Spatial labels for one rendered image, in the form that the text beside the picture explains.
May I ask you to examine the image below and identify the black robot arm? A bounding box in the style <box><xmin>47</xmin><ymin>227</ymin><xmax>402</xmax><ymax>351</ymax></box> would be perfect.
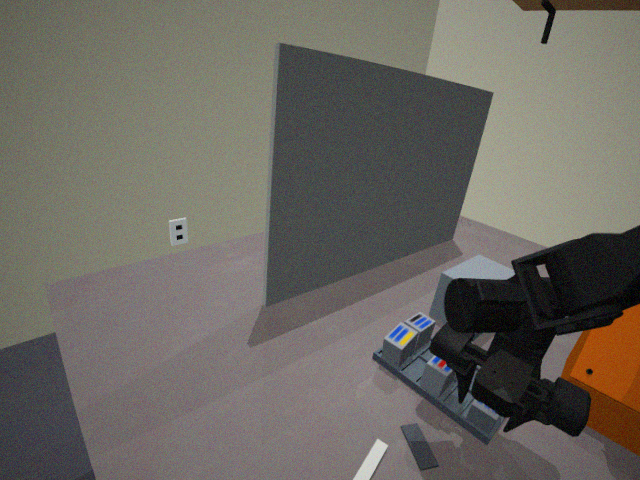
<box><xmin>444</xmin><ymin>225</ymin><xmax>640</xmax><ymax>419</ymax></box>

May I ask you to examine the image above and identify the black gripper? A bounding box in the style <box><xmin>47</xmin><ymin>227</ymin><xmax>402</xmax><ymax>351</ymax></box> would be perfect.
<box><xmin>429</xmin><ymin>322</ymin><xmax>591</xmax><ymax>437</ymax></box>

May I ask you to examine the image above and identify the white flat bar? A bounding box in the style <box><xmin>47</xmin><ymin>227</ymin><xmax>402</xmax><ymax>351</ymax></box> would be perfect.
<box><xmin>353</xmin><ymin>439</ymin><xmax>388</xmax><ymax>480</ymax></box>

